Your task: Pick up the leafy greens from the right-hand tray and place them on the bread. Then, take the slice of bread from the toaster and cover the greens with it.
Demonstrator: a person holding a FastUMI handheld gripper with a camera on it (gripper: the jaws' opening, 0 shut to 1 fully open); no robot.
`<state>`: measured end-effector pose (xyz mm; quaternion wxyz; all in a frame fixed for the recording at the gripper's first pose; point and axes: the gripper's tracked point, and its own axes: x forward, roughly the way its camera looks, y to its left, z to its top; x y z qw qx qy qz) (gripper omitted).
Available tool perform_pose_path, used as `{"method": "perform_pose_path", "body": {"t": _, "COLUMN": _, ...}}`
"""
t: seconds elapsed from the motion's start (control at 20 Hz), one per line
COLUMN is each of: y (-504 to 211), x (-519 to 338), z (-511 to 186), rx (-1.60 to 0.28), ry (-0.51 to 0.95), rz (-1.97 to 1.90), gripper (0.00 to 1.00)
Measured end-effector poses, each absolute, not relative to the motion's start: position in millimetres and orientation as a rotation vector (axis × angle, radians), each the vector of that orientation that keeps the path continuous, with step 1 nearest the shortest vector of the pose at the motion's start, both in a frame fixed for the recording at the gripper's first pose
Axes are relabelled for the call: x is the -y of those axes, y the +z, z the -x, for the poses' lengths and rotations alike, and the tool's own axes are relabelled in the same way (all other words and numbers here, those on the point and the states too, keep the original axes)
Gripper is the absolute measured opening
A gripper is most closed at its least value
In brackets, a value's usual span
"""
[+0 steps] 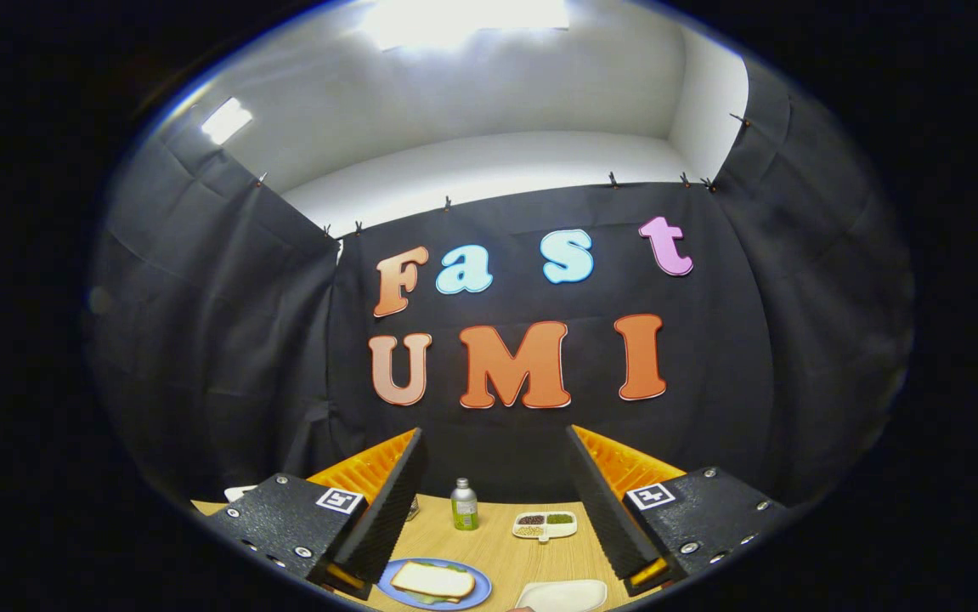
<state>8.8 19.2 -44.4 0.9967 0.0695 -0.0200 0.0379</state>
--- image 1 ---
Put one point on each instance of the blue round plate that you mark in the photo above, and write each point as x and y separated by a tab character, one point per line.
480	588

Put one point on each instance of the black backdrop cloth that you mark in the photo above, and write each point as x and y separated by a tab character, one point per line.
522	433

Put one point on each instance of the green lettuce leaf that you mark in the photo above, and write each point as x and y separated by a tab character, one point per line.
433	601

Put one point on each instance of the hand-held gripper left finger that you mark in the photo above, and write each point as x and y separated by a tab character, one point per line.
387	501

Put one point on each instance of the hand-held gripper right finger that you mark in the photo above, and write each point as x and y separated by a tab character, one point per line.
603	501

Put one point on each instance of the small ceiling light panel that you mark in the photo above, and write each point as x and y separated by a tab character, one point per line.
227	121

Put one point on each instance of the toasted bread slice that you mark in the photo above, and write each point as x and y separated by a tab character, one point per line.
433	580

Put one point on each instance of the white divided dish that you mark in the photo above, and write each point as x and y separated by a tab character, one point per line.
556	531

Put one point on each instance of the white square plate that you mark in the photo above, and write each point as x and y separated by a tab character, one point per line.
565	595

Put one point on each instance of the white toaster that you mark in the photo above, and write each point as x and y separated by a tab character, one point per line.
242	493

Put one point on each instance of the green and silver bottle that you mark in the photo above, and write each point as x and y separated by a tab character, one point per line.
464	508

